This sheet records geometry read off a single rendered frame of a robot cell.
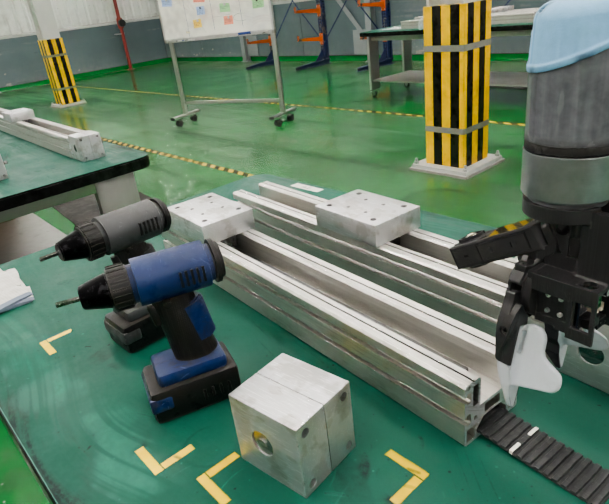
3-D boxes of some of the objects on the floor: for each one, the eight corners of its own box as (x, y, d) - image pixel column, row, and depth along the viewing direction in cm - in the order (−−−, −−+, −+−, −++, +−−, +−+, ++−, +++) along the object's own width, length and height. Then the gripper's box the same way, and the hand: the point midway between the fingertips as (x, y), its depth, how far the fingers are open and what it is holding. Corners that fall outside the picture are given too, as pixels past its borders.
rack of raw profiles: (244, 69, 1151) (226, -49, 1058) (277, 62, 1202) (262, -51, 1109) (359, 71, 917) (349, -80, 824) (394, 62, 969) (388, -81, 876)
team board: (171, 128, 659) (130, -55, 576) (196, 119, 697) (162, -54, 615) (277, 128, 588) (248, -80, 505) (299, 118, 627) (276, -78, 544)
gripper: (582, 237, 39) (556, 456, 48) (669, 183, 46) (633, 382, 55) (480, 211, 45) (474, 408, 54) (571, 167, 53) (552, 347, 61)
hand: (529, 374), depth 56 cm, fingers open, 8 cm apart
